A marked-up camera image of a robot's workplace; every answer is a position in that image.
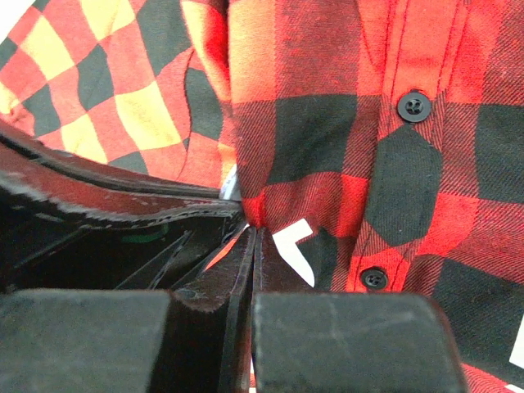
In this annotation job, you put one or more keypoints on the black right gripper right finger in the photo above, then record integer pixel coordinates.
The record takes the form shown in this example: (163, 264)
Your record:
(307, 340)

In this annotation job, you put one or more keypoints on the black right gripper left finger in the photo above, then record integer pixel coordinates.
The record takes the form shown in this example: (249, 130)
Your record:
(193, 339)

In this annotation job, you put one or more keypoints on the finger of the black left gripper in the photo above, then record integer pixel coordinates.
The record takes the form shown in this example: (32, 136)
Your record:
(65, 188)

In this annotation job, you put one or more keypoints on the red black plaid shirt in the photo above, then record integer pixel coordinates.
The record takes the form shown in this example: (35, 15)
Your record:
(394, 128)

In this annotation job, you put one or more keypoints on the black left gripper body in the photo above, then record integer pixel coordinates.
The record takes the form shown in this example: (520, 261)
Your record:
(47, 252)

